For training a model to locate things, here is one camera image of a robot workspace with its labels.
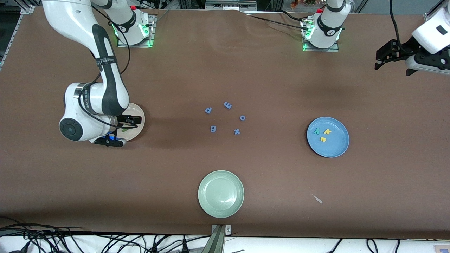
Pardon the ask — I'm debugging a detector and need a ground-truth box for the grey power strip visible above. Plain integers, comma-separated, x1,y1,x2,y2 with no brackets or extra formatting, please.
206,0,257,11

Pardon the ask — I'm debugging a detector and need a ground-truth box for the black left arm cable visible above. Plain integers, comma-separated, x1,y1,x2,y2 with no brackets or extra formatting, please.
389,0,408,51

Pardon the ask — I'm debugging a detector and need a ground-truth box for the pale green round plate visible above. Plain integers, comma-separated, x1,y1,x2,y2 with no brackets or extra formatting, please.
198,170,245,219

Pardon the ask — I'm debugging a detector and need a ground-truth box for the beige brown round plate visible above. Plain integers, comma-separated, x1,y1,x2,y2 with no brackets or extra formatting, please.
118,103,146,142

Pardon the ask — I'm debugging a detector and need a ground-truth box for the silver aluminium frame profile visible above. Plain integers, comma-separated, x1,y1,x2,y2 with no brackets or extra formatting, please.
424,0,450,18

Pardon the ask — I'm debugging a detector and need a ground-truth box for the silver aluminium table rail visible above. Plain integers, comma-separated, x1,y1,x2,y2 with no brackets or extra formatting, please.
0,4,36,71

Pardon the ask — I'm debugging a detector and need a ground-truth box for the black base power cable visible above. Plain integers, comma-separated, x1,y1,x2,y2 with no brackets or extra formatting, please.
246,10,310,32

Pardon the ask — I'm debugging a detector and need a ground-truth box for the thick black floor cable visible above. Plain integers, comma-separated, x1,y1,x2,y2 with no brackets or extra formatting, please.
0,227,86,236

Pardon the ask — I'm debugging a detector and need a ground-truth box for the blue round plate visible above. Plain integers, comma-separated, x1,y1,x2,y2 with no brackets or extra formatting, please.
307,117,350,158

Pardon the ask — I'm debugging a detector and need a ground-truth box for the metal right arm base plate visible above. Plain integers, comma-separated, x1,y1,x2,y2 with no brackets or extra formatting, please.
117,14,156,48

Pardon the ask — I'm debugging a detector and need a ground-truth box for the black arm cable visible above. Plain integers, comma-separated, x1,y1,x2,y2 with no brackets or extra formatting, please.
81,4,139,129
389,0,408,51

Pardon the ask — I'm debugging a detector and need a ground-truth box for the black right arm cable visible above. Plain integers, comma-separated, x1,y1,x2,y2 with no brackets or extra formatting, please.
81,4,139,129

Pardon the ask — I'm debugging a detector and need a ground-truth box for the grey aluminium camera post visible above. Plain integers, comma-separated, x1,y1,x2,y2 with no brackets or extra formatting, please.
202,224,232,253

